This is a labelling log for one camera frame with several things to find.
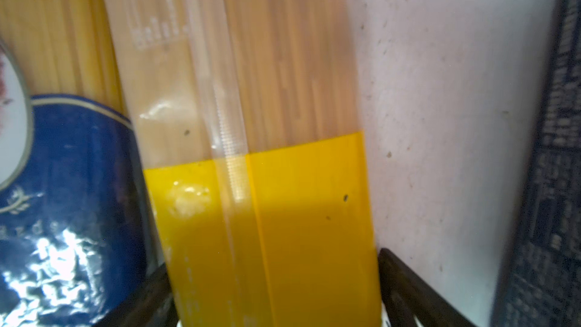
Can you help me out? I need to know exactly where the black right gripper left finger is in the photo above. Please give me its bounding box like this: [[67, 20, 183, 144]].
[[95, 263, 179, 327]]

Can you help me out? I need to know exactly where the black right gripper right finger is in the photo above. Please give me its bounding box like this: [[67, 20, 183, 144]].
[[378, 248, 473, 326]]

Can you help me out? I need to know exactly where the blue Barilla spaghetti box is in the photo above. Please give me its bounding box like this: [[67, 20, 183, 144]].
[[492, 0, 580, 326]]

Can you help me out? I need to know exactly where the yellow spaghetti bag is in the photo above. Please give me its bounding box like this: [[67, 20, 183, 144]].
[[104, 0, 381, 326]]

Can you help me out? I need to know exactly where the blue Ankara spaghetti bag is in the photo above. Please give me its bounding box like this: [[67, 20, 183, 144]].
[[1, 0, 149, 326]]

